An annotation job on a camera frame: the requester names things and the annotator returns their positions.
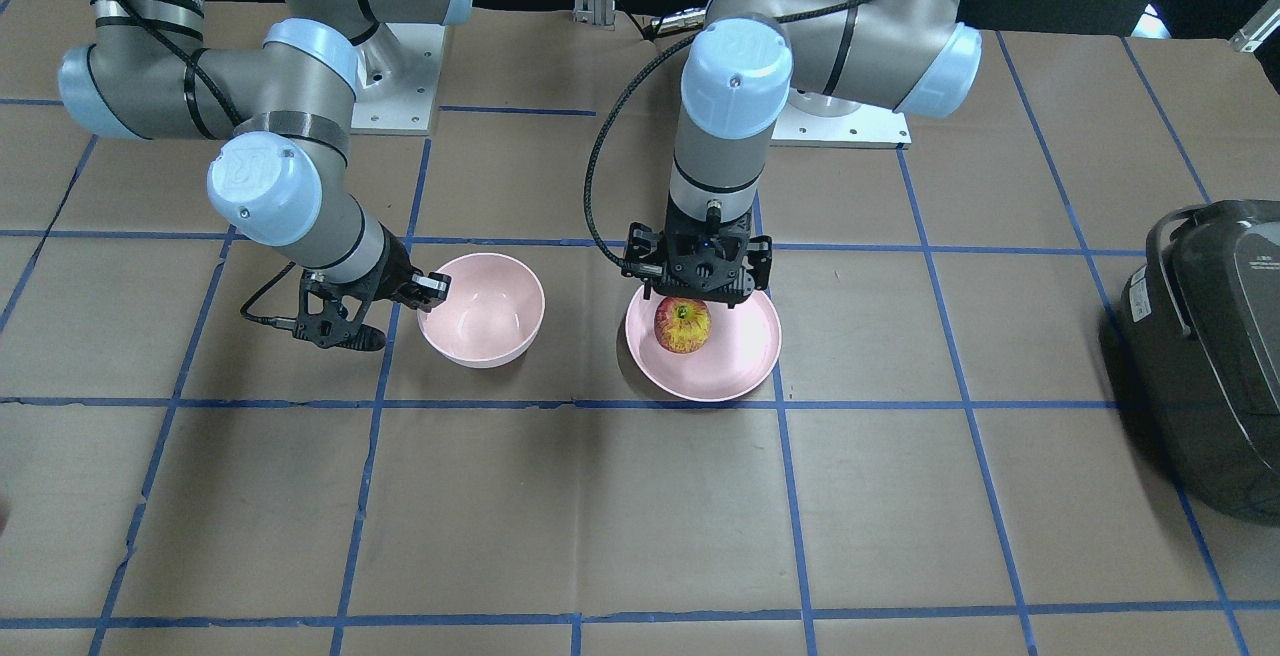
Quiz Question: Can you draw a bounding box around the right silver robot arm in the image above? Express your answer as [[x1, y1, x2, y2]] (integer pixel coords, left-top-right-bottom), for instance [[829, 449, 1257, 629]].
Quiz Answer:
[[58, 0, 474, 352]]

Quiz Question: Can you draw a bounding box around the dark grey rice cooker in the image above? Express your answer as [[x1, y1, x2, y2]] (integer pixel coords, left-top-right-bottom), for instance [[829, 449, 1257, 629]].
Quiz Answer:
[[1119, 199, 1279, 527]]

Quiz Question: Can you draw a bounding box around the pink plate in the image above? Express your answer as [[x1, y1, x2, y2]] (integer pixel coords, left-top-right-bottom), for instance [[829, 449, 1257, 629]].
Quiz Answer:
[[623, 288, 782, 402]]

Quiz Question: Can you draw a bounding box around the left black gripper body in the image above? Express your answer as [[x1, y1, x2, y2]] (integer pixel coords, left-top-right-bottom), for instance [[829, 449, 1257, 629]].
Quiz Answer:
[[622, 211, 773, 309]]

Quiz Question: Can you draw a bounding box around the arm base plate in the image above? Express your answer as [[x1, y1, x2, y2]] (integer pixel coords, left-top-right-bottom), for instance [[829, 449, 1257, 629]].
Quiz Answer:
[[772, 88, 913, 149], [349, 23, 449, 137]]

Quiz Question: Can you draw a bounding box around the red yellow apple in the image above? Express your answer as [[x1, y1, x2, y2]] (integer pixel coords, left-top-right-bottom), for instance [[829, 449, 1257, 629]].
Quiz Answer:
[[654, 297, 712, 355]]

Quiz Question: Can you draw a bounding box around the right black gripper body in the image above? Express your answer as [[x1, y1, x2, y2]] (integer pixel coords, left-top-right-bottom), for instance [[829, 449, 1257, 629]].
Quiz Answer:
[[291, 234, 415, 351]]

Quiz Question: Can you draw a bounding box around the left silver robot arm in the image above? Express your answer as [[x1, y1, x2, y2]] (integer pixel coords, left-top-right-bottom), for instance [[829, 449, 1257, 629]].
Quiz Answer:
[[609, 0, 982, 306]]

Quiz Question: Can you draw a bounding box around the pink bowl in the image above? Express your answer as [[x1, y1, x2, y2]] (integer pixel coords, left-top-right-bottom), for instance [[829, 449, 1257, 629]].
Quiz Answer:
[[417, 252, 547, 369]]

